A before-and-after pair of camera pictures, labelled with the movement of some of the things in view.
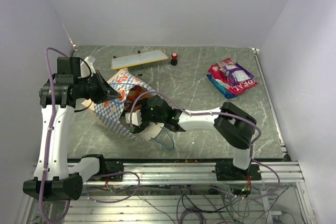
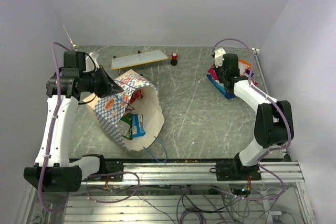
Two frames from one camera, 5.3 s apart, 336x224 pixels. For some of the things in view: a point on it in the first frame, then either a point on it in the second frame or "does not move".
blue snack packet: x=223 y=91 does not move
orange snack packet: x=136 y=94 → x=243 y=65
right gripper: x=144 y=124 → x=218 y=70
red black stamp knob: x=174 y=61 does not move
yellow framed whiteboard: x=138 y=59 does not move
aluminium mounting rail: x=200 y=174 does not move
